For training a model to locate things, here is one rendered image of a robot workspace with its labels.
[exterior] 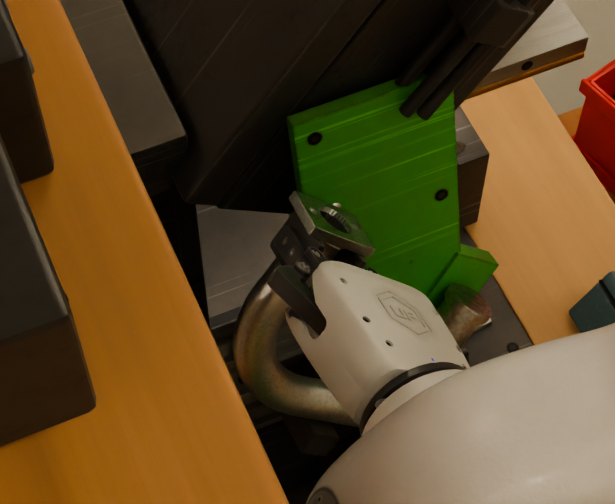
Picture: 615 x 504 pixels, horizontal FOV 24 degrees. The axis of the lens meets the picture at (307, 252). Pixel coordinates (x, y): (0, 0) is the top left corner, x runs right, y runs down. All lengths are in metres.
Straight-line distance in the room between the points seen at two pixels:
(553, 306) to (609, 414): 0.63
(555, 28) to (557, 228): 0.24
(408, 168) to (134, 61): 0.20
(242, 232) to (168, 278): 0.77
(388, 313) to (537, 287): 0.45
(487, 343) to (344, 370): 0.44
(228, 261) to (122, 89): 0.35
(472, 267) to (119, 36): 0.31
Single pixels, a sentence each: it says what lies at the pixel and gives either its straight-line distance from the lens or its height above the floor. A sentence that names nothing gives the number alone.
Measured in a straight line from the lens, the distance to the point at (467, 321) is 1.07.
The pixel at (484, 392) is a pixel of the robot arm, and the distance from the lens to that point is 0.69.
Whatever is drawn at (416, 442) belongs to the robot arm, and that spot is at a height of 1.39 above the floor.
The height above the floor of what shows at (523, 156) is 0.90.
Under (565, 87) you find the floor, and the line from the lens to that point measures 2.60.
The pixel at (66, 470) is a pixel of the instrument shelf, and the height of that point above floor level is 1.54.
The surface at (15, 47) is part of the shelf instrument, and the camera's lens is 0.53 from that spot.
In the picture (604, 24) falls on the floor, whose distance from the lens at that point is 2.70.
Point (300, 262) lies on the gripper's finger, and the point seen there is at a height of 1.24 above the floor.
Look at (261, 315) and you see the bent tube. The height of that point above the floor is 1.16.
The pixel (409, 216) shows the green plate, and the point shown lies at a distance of 1.02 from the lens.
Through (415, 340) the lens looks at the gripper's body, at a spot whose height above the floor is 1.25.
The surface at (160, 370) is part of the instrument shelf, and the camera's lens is 0.54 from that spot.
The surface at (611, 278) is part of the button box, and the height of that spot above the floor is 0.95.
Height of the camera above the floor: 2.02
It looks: 59 degrees down
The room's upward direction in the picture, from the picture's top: straight up
